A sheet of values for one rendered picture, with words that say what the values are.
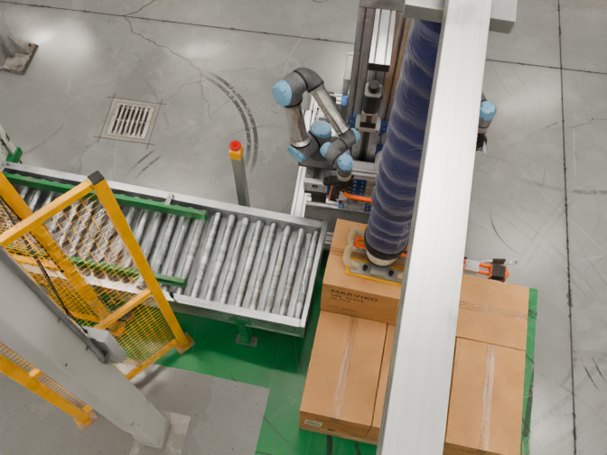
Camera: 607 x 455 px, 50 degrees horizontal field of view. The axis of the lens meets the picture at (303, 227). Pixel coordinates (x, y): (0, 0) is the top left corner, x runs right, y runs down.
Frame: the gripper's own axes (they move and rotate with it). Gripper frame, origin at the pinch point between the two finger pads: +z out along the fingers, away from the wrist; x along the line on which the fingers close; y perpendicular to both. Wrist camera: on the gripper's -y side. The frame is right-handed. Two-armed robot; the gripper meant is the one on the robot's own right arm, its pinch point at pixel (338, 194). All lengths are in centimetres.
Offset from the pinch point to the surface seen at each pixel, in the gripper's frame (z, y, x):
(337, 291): 20, 10, -48
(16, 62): 103, -285, 123
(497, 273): -1, 89, -29
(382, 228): -39, 26, -36
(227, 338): 107, -57, -62
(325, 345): 53, 9, -69
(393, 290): 14, 39, -43
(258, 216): 48, -48, 1
